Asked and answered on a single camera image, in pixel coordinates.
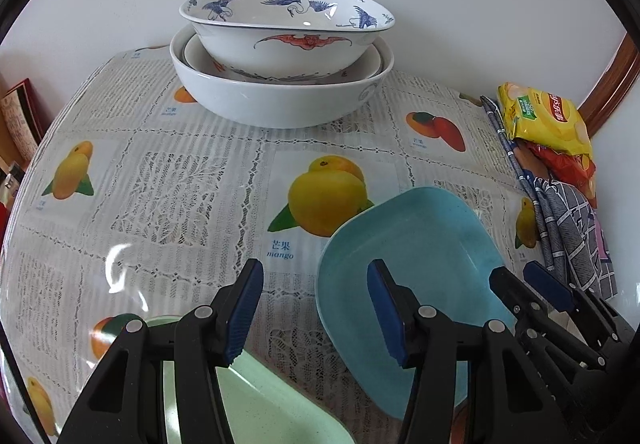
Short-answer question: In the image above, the green plate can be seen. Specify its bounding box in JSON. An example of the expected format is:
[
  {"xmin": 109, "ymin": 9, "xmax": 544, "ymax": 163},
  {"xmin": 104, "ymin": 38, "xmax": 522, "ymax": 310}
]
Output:
[{"xmin": 142, "ymin": 315, "xmax": 356, "ymax": 444}]

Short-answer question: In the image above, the orange snack bag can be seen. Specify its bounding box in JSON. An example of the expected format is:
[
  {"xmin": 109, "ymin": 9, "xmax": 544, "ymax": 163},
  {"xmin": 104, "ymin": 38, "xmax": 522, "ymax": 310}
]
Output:
[{"xmin": 520, "ymin": 139, "xmax": 598, "ymax": 210}]

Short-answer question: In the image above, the fruit print tablecloth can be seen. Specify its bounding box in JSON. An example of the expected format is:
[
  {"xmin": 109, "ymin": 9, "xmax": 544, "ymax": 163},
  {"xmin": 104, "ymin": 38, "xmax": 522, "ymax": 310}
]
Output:
[{"xmin": 0, "ymin": 44, "xmax": 631, "ymax": 444}]

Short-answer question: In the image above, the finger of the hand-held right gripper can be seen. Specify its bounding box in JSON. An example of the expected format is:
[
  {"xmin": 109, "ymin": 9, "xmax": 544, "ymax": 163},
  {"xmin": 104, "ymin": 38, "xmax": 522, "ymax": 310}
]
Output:
[
  {"xmin": 489, "ymin": 266, "xmax": 608, "ymax": 372},
  {"xmin": 523, "ymin": 261, "xmax": 625, "ymax": 346}
]

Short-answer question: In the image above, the wooden door frame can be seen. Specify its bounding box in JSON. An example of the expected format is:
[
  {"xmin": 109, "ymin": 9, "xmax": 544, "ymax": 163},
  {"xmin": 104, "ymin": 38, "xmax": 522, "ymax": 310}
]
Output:
[{"xmin": 577, "ymin": 32, "xmax": 640, "ymax": 137}]

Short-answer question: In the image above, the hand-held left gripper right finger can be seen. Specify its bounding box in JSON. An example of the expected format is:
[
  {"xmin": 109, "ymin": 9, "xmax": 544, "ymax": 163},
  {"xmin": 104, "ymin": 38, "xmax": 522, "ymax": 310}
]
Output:
[{"xmin": 366, "ymin": 258, "xmax": 568, "ymax": 444}]

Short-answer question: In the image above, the blue plate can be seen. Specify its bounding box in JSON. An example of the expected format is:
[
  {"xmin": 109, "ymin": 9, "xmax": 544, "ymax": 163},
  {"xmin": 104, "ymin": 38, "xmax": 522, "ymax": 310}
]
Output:
[{"xmin": 316, "ymin": 185, "xmax": 518, "ymax": 417}]

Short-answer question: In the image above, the grey checked cloth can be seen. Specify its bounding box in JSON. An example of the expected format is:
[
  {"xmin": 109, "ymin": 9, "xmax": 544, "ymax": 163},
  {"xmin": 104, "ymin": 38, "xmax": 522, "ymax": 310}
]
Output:
[{"xmin": 480, "ymin": 95, "xmax": 617, "ymax": 300}]

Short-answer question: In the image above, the yellow chips bag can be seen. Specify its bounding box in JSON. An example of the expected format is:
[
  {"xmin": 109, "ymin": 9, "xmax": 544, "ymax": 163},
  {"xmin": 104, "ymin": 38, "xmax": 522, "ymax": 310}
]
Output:
[{"xmin": 496, "ymin": 82, "xmax": 593, "ymax": 157}]

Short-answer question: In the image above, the red rimmed bowl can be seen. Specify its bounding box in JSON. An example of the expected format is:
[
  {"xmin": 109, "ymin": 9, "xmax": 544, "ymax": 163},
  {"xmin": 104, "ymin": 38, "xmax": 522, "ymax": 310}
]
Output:
[{"xmin": 183, "ymin": 32, "xmax": 386, "ymax": 85}]

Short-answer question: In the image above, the crane pattern bowl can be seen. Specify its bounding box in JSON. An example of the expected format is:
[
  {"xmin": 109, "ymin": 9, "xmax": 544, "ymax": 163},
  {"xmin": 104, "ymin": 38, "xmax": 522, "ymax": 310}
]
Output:
[{"xmin": 180, "ymin": 0, "xmax": 396, "ymax": 81}]

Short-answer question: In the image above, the large white bowl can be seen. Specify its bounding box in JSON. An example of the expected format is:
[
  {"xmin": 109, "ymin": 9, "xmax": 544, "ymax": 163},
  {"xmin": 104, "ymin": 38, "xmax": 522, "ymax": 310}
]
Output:
[{"xmin": 169, "ymin": 24, "xmax": 396, "ymax": 129}]

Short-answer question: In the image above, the greeting card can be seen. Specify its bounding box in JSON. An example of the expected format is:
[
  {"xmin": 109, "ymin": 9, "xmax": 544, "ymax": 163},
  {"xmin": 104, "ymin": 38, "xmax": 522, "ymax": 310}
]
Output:
[{"xmin": 0, "ymin": 79, "xmax": 46, "ymax": 160}]

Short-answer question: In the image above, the pink packet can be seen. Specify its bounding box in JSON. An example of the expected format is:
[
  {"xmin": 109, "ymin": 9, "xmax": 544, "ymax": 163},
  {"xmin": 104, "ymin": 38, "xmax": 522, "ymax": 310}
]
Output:
[{"xmin": 592, "ymin": 214, "xmax": 613, "ymax": 260}]

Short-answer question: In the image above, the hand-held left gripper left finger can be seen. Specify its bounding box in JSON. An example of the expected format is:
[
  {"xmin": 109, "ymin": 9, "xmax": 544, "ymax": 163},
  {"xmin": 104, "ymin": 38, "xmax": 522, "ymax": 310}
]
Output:
[{"xmin": 57, "ymin": 258, "xmax": 265, "ymax": 444}]

